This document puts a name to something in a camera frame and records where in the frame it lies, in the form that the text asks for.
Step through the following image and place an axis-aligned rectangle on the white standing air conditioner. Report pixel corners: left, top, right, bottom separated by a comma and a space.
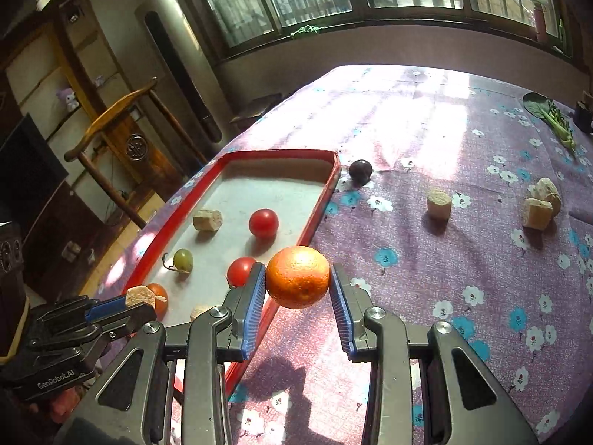
134, 0, 228, 144

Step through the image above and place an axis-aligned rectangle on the large orange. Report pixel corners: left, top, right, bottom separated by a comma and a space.
265, 245, 331, 310

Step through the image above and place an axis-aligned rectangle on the green leafy vegetable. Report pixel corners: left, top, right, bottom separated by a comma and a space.
523, 92, 579, 151

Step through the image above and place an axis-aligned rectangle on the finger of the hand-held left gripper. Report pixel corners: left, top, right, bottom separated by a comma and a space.
85, 294, 129, 324
93, 306, 159, 343

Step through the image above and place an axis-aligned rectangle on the wooden wall cabinet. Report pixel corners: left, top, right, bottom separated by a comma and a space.
0, 4, 140, 297

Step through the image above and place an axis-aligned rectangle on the black television screen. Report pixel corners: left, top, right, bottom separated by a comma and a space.
0, 113, 69, 223

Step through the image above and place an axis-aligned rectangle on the wooden armchair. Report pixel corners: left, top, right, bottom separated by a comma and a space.
64, 77, 209, 230

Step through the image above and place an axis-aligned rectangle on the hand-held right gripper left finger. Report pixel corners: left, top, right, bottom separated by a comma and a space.
67, 262, 267, 445

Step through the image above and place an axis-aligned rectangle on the dark purple plum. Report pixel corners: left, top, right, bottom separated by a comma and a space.
348, 159, 374, 185

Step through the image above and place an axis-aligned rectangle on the purple plush toy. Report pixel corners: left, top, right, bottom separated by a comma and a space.
56, 87, 79, 113

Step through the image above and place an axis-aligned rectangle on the purple floral tablecloth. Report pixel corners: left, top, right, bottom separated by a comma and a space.
83, 65, 593, 445

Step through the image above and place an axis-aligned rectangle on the red rectangular tray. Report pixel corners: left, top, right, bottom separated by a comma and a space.
116, 148, 342, 397

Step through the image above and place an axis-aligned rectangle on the small orange tangerine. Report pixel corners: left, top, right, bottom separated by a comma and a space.
146, 283, 169, 320

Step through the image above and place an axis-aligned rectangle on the green grape with stem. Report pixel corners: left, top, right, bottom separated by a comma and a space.
162, 248, 194, 273

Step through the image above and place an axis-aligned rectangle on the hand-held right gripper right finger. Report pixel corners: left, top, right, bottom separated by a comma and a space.
329, 262, 540, 445

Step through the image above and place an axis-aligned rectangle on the brown wooden seat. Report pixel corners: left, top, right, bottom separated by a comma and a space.
229, 93, 283, 126

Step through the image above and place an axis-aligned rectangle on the small black box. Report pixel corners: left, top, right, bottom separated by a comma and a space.
574, 100, 593, 133

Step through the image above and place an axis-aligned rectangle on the red tomato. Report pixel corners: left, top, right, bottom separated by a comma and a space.
249, 208, 279, 240
226, 257, 257, 288

